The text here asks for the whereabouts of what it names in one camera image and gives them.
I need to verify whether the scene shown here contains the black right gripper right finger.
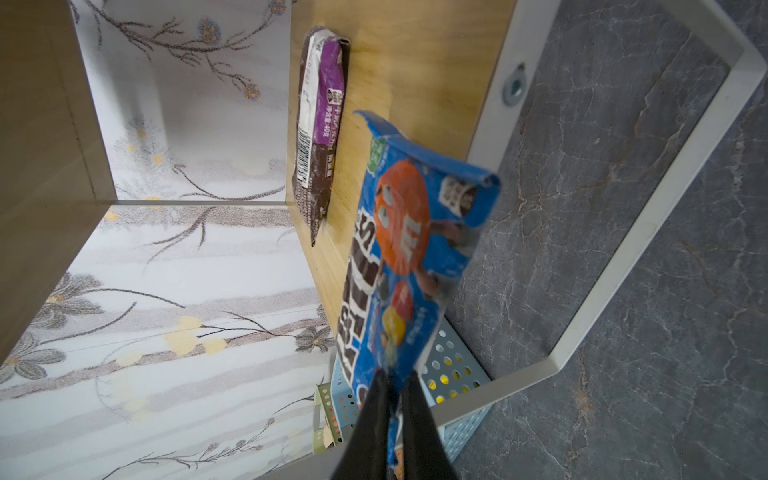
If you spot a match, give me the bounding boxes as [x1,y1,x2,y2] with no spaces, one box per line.
[401,371,458,480]

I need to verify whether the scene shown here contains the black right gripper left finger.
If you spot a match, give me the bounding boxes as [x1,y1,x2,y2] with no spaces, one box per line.
[331,369,394,480]

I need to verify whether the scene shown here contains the blue m&m candy packet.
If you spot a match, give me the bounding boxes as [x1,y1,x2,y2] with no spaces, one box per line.
[336,111,501,467]

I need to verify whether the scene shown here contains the green plastic fruit basket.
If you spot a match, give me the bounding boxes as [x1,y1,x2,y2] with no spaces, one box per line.
[312,383,335,455]

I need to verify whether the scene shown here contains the blue plastic vegetable basket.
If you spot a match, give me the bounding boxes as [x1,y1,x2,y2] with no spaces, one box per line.
[328,319,490,461]

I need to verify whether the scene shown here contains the purple brown chocolate packet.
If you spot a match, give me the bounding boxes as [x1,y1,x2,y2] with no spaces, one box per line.
[292,26,350,245]

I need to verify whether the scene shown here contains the white wire wooden shelf rack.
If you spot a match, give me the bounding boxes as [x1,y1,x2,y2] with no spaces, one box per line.
[1,1,767,426]

